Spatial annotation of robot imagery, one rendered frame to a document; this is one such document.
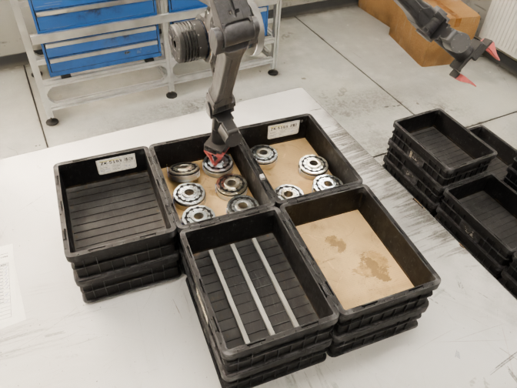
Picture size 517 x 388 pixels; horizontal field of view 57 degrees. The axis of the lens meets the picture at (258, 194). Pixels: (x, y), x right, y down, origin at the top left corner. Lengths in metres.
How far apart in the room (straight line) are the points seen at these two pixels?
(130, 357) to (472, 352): 0.95
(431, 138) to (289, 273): 1.41
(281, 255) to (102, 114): 2.30
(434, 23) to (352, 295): 0.81
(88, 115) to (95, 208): 1.95
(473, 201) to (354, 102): 1.46
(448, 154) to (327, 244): 1.19
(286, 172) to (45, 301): 0.86
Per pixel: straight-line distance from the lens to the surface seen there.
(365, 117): 3.50
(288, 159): 1.73
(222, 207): 1.54
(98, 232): 1.53
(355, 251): 1.47
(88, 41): 3.27
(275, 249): 1.44
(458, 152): 2.55
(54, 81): 3.33
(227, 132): 1.45
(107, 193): 1.64
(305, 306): 1.33
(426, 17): 1.53
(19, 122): 3.59
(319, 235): 1.49
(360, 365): 1.42
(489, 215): 2.44
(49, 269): 1.65
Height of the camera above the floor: 1.94
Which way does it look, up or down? 44 degrees down
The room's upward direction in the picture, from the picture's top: 3 degrees clockwise
